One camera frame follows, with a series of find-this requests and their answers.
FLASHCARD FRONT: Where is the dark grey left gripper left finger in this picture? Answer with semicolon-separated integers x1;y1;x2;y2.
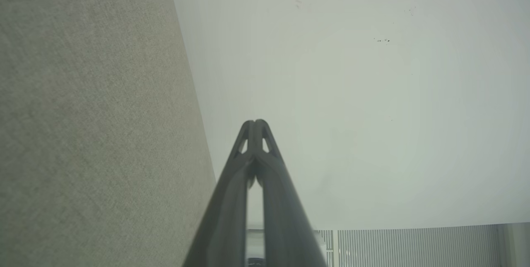
182;120;255;267

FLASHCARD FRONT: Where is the white ribbed panel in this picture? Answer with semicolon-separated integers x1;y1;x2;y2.
318;224;502;267

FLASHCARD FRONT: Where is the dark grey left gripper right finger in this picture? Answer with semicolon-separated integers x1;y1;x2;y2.
255;119;328;267

